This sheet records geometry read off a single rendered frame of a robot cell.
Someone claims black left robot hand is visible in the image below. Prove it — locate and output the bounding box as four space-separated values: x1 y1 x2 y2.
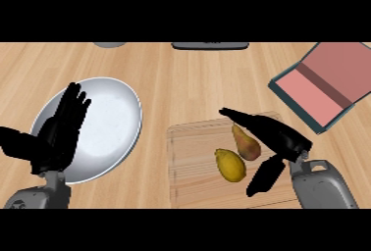
0 81 93 176

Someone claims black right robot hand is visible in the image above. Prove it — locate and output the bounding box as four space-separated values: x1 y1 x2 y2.
218 107 315 198

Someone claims yellow lemon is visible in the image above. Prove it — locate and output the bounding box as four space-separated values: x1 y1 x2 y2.
215 148 249 183

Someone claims open pink cardboard box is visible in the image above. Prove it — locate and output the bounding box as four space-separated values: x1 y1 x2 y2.
266 42 371 135

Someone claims pale wooden cutting board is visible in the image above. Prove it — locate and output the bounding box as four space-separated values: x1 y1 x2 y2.
167 111 302 210

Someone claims brown green pear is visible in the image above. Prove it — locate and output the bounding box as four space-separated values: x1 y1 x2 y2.
231 123 262 162

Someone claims white round plate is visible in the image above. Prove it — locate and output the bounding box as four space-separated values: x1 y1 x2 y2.
30 76 144 185

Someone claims pale grey round object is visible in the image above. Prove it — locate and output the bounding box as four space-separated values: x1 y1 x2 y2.
93 42 127 49

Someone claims dark grey flat appliance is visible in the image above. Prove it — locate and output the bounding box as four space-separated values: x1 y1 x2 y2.
172 42 252 51

